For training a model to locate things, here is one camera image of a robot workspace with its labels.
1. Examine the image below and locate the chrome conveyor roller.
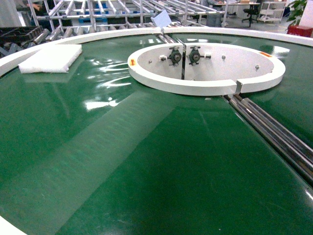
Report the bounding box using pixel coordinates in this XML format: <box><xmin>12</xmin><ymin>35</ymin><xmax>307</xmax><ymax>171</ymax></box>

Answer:
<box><xmin>224</xmin><ymin>94</ymin><xmax>313</xmax><ymax>185</ymax></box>

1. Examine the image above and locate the black plastic tray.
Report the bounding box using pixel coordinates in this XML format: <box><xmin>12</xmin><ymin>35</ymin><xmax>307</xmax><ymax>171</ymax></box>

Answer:
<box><xmin>0</xmin><ymin>26</ymin><xmax>44</xmax><ymax>44</ymax></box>

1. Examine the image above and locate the right black bearing mount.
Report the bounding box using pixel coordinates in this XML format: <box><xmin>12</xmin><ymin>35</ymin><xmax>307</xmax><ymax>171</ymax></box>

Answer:
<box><xmin>187</xmin><ymin>46</ymin><xmax>201</xmax><ymax>66</ymax></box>

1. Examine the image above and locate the red plastic crate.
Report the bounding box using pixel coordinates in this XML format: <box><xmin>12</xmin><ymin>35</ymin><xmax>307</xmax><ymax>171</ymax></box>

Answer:
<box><xmin>287</xmin><ymin>25</ymin><xmax>313</xmax><ymax>38</ymax></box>

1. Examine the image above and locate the green potted plant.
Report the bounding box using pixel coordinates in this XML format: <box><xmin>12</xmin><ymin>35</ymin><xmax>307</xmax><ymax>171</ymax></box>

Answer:
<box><xmin>287</xmin><ymin>0</ymin><xmax>307</xmax><ymax>26</ymax></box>

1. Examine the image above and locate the white foam pad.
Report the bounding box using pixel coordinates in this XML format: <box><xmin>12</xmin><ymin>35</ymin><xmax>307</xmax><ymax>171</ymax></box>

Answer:
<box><xmin>18</xmin><ymin>45</ymin><xmax>82</xmax><ymax>73</ymax></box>

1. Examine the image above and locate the white wire shelf cart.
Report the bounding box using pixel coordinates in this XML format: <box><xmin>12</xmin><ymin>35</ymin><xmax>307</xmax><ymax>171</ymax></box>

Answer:
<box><xmin>257</xmin><ymin>0</ymin><xmax>286</xmax><ymax>23</ymax></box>

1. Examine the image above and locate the black bearing mount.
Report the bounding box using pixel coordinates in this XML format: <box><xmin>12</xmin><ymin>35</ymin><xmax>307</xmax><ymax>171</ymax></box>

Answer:
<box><xmin>168</xmin><ymin>47</ymin><xmax>182</xmax><ymax>66</ymax></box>
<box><xmin>187</xmin><ymin>46</ymin><xmax>201</xmax><ymax>66</ymax></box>

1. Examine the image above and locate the black office chair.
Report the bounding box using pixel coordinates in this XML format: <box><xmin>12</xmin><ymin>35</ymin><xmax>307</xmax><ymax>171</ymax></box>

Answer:
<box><xmin>242</xmin><ymin>0</ymin><xmax>260</xmax><ymax>27</ymax></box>

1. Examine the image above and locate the left black bearing mount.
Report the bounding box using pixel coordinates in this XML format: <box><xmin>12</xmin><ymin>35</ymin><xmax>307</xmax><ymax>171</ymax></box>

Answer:
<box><xmin>168</xmin><ymin>47</ymin><xmax>182</xmax><ymax>66</ymax></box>

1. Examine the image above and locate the white tube rack frame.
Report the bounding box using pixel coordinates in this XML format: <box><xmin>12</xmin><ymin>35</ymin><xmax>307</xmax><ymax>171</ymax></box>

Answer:
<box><xmin>24</xmin><ymin>0</ymin><xmax>227</xmax><ymax>38</ymax></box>

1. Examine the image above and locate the white outer conveyor rim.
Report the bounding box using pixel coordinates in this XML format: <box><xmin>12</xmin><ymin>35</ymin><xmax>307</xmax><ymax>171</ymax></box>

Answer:
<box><xmin>0</xmin><ymin>26</ymin><xmax>313</xmax><ymax>76</ymax></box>

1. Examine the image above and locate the white inner hub ring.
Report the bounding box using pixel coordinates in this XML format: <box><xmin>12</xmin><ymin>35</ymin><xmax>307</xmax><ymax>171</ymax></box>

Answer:
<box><xmin>127</xmin><ymin>43</ymin><xmax>286</xmax><ymax>96</ymax></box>

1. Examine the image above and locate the white paper sheet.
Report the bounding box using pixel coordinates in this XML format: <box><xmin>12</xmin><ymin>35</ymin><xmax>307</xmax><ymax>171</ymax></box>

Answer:
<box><xmin>151</xmin><ymin>10</ymin><xmax>172</xmax><ymax>27</ymax></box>

